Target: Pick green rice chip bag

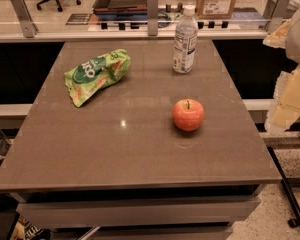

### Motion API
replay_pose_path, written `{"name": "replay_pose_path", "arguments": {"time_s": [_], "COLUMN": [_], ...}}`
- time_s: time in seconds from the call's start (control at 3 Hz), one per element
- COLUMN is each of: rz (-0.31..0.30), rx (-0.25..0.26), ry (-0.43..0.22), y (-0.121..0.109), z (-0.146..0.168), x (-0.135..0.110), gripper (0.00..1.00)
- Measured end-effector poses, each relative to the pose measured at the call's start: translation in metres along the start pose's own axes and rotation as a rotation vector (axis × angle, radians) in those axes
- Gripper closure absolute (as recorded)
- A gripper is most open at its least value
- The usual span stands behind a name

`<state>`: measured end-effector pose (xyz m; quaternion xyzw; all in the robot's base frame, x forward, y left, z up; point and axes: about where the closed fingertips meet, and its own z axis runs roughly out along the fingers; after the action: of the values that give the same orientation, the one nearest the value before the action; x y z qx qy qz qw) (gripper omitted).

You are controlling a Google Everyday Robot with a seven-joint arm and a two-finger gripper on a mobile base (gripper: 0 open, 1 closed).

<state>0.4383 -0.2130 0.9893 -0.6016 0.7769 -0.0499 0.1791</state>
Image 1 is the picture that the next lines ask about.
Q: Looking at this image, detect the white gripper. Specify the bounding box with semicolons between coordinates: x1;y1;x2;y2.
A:
263;8;300;133

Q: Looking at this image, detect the green rice chip bag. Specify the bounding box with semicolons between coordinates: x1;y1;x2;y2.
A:
64;49;131;108

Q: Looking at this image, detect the red apple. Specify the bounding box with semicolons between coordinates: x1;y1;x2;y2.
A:
172;99;205;132

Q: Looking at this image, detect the clear plastic water bottle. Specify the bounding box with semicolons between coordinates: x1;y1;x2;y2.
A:
173;5;198;74

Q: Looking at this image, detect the cardboard box with label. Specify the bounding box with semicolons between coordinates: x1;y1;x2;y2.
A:
196;0;236;19

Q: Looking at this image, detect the black floor bar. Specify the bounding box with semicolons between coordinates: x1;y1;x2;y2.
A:
268;147;300;228

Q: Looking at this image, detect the grey metal drawer unit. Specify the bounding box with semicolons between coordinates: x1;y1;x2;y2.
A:
17;195;260;240

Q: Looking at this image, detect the dark open tray box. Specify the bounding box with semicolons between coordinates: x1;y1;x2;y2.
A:
92;0;154;14

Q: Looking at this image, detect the printed magazine on floor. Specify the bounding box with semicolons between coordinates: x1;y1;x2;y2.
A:
6;214;51;240

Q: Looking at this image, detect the right metal glass bracket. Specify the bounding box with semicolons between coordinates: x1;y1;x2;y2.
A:
263;0;290;33

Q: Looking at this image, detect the metal glass bracket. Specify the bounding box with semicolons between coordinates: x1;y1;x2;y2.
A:
147;0;158;36
263;0;290;33
10;0;37;38

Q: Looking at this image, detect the centre metal glass bracket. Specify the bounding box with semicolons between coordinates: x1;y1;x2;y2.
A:
147;0;158;36

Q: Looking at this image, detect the left metal glass bracket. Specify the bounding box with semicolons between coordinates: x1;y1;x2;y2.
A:
10;0;37;38

